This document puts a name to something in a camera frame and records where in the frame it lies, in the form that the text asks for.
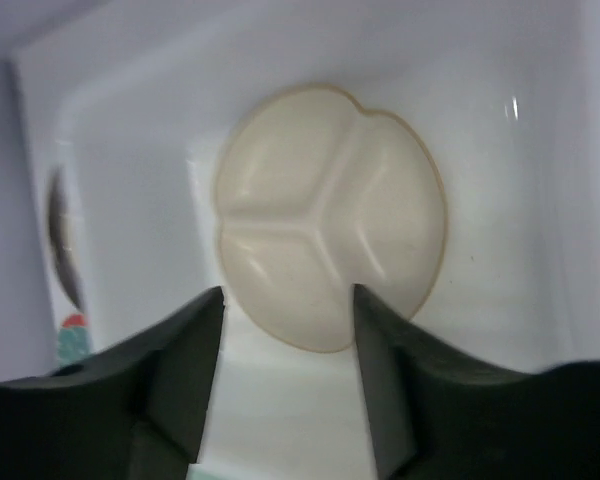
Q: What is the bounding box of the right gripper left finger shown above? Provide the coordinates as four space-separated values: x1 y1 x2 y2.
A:
0 287 224 479

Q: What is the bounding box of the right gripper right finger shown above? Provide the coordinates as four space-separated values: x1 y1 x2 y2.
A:
352 284 600 479

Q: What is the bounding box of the red plate with teal flower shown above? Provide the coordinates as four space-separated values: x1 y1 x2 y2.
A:
56 313 92 367

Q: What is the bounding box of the brown rimmed cream plate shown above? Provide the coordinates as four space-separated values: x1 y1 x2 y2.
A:
46 166 82 310

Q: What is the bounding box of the cream three-section divided plate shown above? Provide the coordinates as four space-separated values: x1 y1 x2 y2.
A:
213 83 449 353

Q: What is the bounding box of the white plastic bin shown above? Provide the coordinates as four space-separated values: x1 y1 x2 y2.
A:
16 1 600 479

